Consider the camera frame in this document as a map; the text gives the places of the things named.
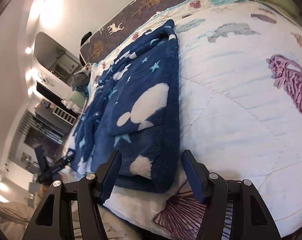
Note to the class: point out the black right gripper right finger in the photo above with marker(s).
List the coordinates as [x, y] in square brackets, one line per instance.
[250, 216]

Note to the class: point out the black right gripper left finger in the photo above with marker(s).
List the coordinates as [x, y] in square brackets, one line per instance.
[52, 218]

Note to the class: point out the navy blue star fleece garment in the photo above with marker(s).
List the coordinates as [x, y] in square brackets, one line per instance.
[135, 110]

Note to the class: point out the dark grey clothes pile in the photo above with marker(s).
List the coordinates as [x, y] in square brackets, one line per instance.
[81, 80]

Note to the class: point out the white sea-pattern quilt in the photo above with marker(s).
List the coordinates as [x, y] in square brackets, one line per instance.
[240, 111]

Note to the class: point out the white wall mirror shelf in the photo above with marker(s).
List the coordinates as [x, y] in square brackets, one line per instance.
[51, 64]

